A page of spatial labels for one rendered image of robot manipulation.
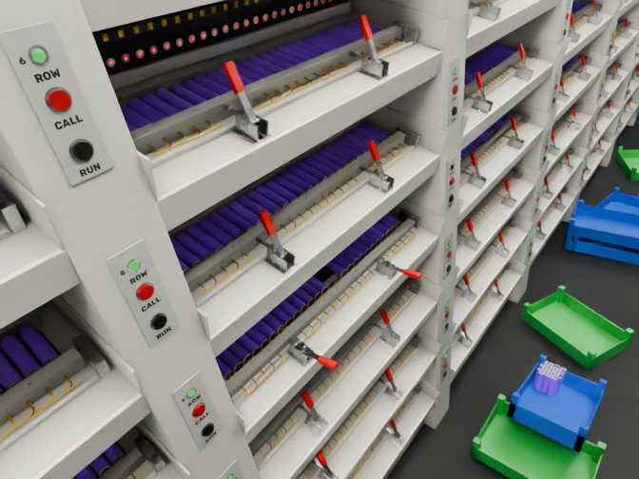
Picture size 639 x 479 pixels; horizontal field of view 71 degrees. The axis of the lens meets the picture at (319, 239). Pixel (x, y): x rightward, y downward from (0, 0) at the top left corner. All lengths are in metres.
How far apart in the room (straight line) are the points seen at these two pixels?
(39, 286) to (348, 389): 0.69
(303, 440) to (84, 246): 0.62
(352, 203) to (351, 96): 0.19
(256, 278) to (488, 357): 1.29
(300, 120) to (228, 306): 0.27
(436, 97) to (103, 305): 0.69
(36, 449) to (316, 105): 0.52
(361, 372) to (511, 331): 1.00
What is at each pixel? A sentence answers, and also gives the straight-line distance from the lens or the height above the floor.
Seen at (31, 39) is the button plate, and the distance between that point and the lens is 0.42.
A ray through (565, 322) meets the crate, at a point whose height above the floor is 0.00.
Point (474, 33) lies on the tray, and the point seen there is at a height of 1.15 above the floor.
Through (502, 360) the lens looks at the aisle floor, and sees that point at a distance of 1.82.
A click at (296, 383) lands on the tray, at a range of 0.79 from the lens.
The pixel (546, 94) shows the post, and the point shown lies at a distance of 1.62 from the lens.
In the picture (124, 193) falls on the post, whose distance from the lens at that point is 0.47.
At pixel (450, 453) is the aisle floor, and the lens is 1.58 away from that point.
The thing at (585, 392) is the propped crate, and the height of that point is 0.01.
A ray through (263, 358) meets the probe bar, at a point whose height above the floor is 0.79.
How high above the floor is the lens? 1.35
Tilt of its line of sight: 34 degrees down
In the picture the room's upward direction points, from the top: 9 degrees counter-clockwise
